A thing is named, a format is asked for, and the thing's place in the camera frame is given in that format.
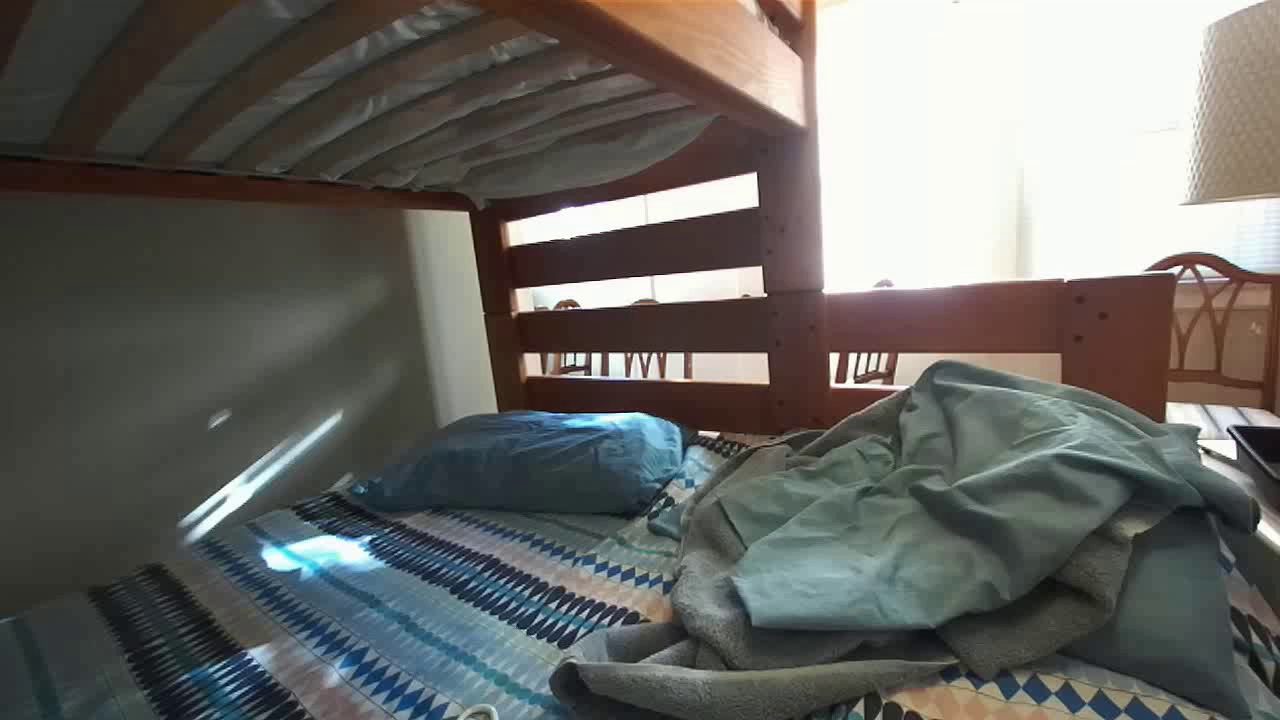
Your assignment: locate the light blue towel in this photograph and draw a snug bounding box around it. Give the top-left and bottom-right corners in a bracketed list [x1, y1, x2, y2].
[717, 360, 1261, 630]

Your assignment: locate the dark blue pillow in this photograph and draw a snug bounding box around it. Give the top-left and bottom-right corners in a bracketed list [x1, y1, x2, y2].
[346, 410, 688, 515]

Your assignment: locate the upper bunk mattress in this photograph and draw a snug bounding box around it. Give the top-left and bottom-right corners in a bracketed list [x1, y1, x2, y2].
[0, 0, 710, 200]

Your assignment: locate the grey fleece blanket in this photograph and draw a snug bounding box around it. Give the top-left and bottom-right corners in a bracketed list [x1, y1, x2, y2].
[547, 428, 1205, 720]

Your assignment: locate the patterned blue bedspread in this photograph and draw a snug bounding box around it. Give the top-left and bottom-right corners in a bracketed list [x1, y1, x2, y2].
[0, 428, 1280, 720]

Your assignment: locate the wooden chair back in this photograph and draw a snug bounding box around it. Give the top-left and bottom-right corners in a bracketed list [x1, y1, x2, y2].
[1156, 250, 1280, 407]

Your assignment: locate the teal pillow under blanket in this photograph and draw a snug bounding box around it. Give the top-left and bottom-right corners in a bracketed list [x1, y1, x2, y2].
[1068, 511, 1249, 720]

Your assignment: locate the black tray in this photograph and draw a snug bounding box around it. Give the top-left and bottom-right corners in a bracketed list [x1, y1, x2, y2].
[1226, 424, 1280, 503]

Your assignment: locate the white lampshade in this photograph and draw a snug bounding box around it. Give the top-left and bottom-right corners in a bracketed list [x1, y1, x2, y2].
[1188, 0, 1280, 204]

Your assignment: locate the wooden bunk bed frame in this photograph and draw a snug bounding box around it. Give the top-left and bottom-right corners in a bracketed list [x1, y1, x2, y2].
[0, 0, 1171, 430]

